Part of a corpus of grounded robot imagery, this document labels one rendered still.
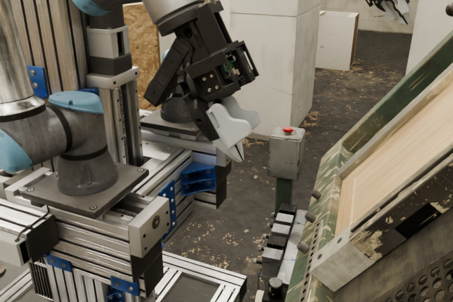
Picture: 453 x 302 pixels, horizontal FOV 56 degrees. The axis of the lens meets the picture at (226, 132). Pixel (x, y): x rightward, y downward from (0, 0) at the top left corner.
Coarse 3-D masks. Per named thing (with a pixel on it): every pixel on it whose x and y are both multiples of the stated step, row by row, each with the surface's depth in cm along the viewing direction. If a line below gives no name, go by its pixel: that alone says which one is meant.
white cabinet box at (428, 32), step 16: (432, 0) 411; (448, 0) 406; (416, 16) 422; (432, 16) 416; (448, 16) 411; (416, 32) 427; (432, 32) 422; (448, 32) 416; (416, 48) 433; (432, 48) 427; (416, 64) 438
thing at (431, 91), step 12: (444, 72) 119; (432, 84) 120; (444, 84) 116; (420, 96) 122; (432, 96) 119; (408, 108) 124; (420, 108) 121; (396, 120) 125; (408, 120) 123; (384, 132) 127; (372, 144) 129; (360, 156) 132; (348, 168) 135
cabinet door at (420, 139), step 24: (432, 120) 109; (384, 144) 126; (408, 144) 112; (432, 144) 100; (360, 168) 130; (384, 168) 115; (408, 168) 102; (360, 192) 117; (384, 192) 104; (360, 216) 106
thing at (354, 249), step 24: (432, 168) 80; (408, 192) 80; (432, 192) 78; (384, 216) 83; (408, 216) 81; (432, 216) 80; (336, 240) 93; (360, 240) 86; (384, 240) 85; (312, 264) 95; (336, 264) 90; (360, 264) 89; (336, 288) 93
